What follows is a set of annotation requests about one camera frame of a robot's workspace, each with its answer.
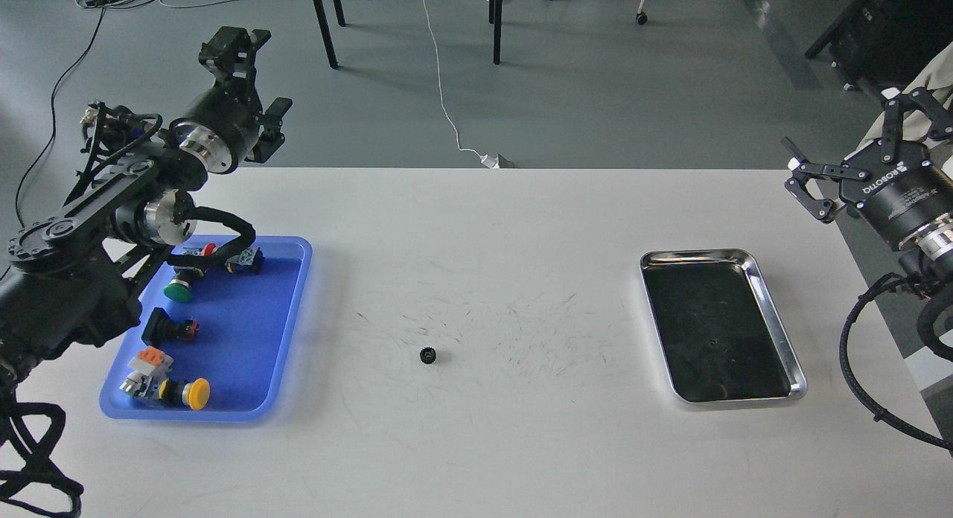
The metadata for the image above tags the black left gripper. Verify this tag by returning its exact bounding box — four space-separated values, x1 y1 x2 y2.
170 27 293 174

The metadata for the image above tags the black blue contact block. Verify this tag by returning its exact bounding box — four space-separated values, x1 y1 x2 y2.
225 246 264 276

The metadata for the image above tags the black table leg left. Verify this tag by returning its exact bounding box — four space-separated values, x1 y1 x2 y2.
312 0 347 70

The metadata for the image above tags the black table leg right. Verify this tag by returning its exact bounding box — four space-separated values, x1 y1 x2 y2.
488 0 503 65

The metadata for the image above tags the black cabinet in corner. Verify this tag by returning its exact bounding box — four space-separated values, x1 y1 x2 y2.
806 0 952 89

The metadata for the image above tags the green push button switch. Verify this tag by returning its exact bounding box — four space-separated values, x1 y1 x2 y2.
162 266 205 302

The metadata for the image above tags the beige cloth on chair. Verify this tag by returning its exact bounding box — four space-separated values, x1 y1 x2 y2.
902 44 952 169

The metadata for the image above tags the red push button switch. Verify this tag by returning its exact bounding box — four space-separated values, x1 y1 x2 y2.
180 243 217 259

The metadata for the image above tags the orange grey terminal block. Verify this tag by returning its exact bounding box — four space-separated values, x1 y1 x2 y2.
128 345 174 377

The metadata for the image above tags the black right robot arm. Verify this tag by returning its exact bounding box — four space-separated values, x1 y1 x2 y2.
783 86 952 453

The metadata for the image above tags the yellow push button switch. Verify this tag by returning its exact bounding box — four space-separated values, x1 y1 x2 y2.
119 376 211 412

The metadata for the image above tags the black table leg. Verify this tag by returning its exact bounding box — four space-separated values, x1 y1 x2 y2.
312 0 347 70
488 0 503 65

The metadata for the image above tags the black switch red tip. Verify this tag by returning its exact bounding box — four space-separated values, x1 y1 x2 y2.
141 307 200 348

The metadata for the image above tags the blue plastic tray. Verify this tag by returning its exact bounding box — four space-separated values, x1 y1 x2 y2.
99 236 312 423

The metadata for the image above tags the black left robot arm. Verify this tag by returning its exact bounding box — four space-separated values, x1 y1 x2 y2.
2 26 292 517

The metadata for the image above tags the shiny metal tray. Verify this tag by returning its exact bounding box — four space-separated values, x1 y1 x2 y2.
640 248 808 409

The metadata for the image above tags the white cable on floor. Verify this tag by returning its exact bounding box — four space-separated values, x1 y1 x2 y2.
159 0 516 170

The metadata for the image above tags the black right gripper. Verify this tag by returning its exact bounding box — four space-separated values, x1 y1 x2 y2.
782 86 953 251

